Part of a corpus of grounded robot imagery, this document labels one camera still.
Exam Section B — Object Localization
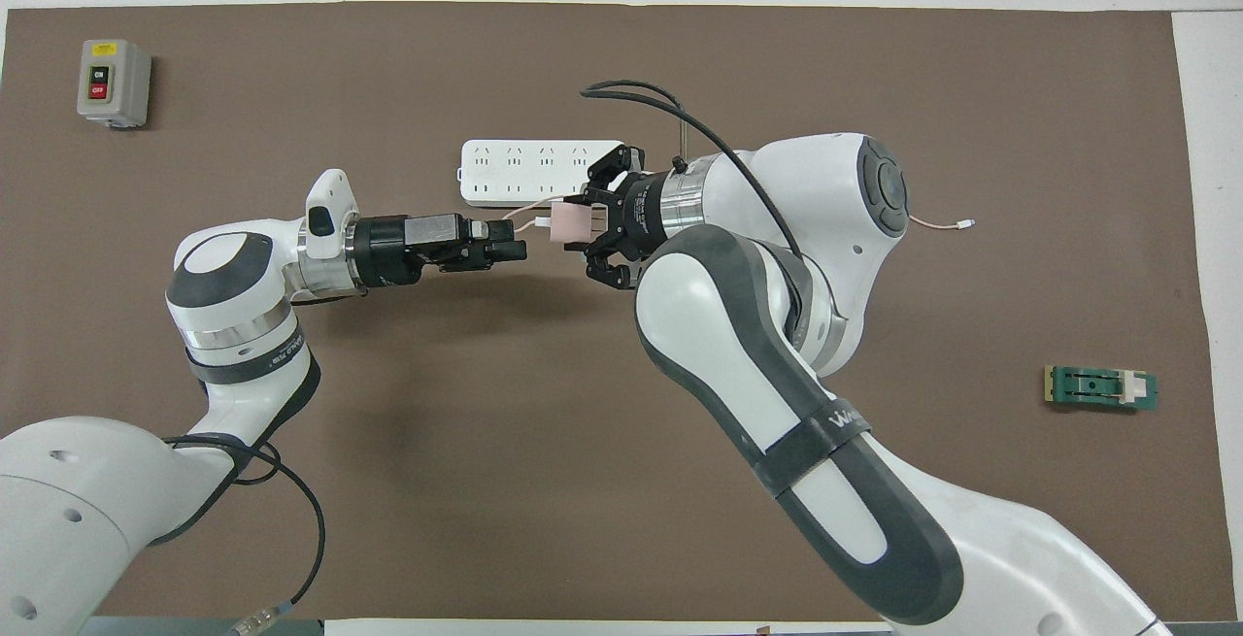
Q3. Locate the green rectangular block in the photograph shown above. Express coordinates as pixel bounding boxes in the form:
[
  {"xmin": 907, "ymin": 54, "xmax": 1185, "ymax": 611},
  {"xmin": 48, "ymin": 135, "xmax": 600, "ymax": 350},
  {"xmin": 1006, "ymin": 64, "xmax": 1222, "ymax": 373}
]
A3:
[{"xmin": 1044, "ymin": 364, "xmax": 1159, "ymax": 414}]

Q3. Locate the grey on off switch box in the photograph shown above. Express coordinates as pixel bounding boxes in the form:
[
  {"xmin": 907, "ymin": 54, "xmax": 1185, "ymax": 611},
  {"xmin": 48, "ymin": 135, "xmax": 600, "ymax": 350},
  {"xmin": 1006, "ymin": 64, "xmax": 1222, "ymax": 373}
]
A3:
[{"xmin": 77, "ymin": 39, "xmax": 152, "ymax": 129}]

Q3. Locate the brown paper table mat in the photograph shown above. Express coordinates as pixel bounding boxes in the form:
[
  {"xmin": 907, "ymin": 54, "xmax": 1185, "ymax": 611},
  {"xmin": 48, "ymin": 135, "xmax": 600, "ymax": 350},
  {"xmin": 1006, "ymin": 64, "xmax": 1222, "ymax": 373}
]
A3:
[{"xmin": 0, "ymin": 1, "xmax": 1215, "ymax": 622}]

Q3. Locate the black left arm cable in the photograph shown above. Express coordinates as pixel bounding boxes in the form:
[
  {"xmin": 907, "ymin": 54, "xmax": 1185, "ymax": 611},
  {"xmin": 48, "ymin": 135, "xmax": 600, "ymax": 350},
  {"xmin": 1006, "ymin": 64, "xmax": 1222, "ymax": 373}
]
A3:
[{"xmin": 160, "ymin": 432, "xmax": 327, "ymax": 635}]

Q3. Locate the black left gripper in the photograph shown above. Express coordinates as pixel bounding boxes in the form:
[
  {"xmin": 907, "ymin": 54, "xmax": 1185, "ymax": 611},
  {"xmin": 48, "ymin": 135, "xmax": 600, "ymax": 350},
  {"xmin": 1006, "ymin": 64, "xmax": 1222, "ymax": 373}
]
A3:
[{"xmin": 351, "ymin": 213, "xmax": 529, "ymax": 290}]

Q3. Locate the pink usb charger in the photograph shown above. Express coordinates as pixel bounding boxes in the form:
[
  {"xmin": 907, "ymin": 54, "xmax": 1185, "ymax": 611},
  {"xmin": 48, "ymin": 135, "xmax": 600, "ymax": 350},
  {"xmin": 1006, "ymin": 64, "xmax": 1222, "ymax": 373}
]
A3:
[{"xmin": 550, "ymin": 204, "xmax": 599, "ymax": 248}]

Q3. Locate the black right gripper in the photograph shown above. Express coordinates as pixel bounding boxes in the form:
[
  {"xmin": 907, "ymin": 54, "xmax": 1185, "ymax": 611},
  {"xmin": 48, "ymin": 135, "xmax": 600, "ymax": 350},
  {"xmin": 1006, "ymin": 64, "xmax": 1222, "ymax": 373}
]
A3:
[{"xmin": 564, "ymin": 143, "xmax": 672, "ymax": 290}]

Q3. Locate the white power strip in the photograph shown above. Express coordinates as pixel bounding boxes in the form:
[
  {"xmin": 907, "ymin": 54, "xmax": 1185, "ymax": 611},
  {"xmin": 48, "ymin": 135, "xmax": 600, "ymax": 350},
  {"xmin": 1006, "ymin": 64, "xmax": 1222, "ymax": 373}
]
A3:
[{"xmin": 458, "ymin": 139, "xmax": 627, "ymax": 209}]

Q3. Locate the pink usb cable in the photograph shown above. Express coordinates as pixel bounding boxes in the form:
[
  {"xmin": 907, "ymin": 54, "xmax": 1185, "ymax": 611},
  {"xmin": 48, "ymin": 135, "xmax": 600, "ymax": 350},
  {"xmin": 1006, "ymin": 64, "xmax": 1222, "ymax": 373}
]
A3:
[{"xmin": 504, "ymin": 192, "xmax": 976, "ymax": 235}]

